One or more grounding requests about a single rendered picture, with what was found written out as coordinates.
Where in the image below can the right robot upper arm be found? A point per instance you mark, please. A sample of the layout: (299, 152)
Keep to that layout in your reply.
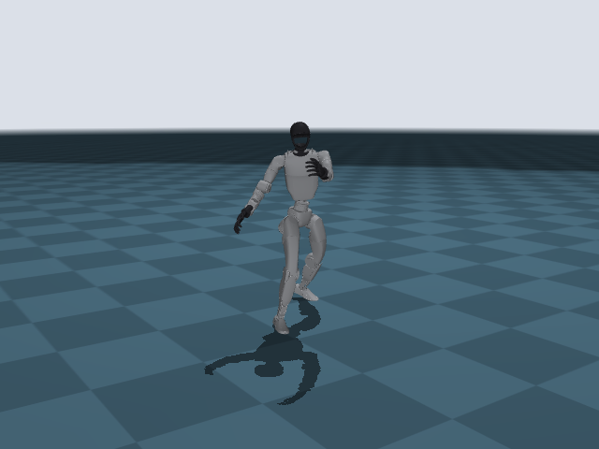
(276, 164)

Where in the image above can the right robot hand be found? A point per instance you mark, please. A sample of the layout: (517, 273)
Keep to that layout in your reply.
(245, 213)

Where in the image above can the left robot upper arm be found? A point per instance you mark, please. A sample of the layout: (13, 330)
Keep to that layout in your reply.
(324, 159)

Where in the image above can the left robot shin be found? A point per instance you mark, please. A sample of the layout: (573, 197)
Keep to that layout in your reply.
(307, 275)

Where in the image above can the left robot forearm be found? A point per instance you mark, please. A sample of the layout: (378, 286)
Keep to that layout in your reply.
(330, 175)

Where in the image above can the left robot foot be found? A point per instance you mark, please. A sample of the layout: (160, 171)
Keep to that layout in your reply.
(306, 293)

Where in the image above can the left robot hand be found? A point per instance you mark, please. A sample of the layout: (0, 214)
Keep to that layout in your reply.
(321, 172)

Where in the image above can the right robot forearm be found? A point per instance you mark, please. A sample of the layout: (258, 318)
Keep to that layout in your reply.
(255, 199)

